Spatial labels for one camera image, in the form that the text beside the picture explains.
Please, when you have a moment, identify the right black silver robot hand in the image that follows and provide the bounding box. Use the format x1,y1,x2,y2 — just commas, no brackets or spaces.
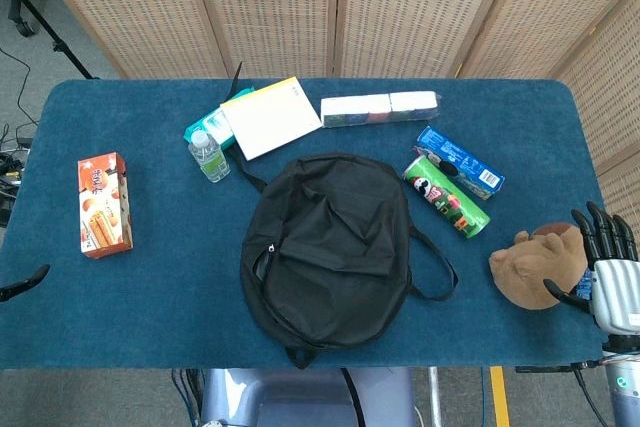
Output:
543,201,640,337

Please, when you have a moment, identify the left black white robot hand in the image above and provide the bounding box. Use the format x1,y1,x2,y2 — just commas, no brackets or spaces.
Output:
0,263,52,304

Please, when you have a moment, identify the black fabric backpack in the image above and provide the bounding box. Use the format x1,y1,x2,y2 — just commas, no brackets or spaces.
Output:
234,149,459,371

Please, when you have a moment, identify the orange snack box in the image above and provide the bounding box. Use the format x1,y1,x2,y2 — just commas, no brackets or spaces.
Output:
77,150,135,260

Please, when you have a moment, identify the blue cookie box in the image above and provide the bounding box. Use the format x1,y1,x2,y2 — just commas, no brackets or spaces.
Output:
412,125,506,202

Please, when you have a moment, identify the brown plush toy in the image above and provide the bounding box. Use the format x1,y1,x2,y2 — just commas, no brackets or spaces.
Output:
488,222,589,310

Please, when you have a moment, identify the blue table cloth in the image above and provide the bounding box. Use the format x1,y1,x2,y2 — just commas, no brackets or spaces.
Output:
0,77,626,371

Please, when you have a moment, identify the yellow floor tape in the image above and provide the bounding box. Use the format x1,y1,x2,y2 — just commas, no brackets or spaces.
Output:
488,365,512,427

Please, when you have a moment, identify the green chips can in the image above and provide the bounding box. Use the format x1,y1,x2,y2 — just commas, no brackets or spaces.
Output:
402,154,492,241

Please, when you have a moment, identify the clear water bottle green label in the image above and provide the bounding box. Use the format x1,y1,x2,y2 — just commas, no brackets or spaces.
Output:
187,129,232,185

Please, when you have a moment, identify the green wet wipes pack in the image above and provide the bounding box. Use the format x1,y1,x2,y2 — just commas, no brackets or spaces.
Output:
183,87,256,151

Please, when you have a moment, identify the black tripod stand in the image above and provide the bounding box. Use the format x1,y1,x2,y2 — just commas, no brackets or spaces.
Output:
0,0,102,81

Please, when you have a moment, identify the black chair wheel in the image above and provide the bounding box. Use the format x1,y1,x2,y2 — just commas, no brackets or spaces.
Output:
8,0,40,39

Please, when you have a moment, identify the white tissue packs bundle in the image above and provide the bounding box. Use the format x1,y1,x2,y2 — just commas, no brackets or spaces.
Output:
319,90,444,129

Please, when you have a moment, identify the white book yellow edge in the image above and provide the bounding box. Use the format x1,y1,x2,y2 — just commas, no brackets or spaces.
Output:
219,76,324,162

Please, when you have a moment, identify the blue-grey robot torso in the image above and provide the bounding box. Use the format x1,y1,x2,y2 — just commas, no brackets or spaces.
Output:
199,366,419,427

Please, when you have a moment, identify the woven folding screen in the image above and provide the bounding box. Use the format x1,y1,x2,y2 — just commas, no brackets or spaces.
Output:
22,0,640,258

